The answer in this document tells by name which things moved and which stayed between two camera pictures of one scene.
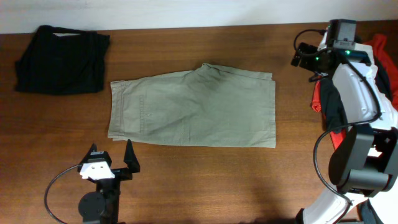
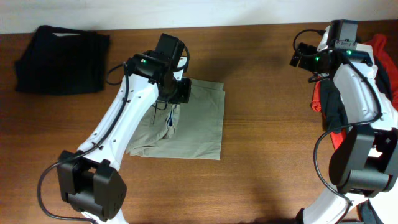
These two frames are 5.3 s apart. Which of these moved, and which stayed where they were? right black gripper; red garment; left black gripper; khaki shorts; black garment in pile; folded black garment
Moved: khaki shorts; left black gripper
Stayed: black garment in pile; right black gripper; red garment; folded black garment
